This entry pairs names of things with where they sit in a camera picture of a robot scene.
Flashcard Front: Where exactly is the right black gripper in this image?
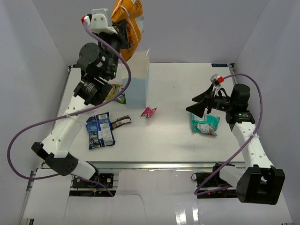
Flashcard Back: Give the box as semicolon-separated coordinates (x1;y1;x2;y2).
186;83;234;118

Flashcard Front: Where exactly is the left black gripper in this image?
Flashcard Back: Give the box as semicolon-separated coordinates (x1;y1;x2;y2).
96;19;131;79

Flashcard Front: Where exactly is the orange chips bag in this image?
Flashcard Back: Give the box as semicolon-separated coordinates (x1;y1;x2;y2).
112;0;144;61

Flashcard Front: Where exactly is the teal mint candy bag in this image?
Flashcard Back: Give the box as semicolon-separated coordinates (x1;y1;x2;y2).
191;113;220;136

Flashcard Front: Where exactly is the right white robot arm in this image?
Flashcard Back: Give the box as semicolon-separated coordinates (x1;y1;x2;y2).
186;84;285;205

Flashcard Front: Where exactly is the yellow green candy bag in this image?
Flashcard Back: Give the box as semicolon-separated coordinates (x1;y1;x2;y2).
105;84;126;105

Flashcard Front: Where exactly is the light blue paper bag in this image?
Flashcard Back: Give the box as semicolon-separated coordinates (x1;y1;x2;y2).
125;49;150;109

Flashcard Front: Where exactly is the blue snack bag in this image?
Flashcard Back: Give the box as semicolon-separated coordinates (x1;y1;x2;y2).
86;112;115;150

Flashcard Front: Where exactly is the right blue corner label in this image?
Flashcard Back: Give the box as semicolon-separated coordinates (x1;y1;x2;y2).
211;63;228;68

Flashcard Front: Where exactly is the small red candy wrapper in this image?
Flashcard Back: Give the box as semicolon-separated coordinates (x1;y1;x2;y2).
141;107;157;119

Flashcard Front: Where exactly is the brown chocolate bar wrapper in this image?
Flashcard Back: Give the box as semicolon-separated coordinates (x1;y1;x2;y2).
111;115;132;130

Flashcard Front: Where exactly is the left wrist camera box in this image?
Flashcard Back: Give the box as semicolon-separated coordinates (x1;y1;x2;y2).
81;8;117;34

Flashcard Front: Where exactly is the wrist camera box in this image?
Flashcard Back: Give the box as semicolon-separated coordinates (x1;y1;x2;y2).
210;74;224;88
81;8;117;34

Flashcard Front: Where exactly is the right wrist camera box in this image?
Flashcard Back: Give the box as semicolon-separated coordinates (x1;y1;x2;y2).
210;74;224;88

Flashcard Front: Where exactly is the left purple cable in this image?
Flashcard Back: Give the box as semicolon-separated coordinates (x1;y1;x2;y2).
7;22;133;196

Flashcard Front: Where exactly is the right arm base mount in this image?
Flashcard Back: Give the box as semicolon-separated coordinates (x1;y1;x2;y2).
191;163;237;199

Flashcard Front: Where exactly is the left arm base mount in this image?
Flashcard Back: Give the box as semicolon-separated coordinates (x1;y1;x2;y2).
69;173;116;197

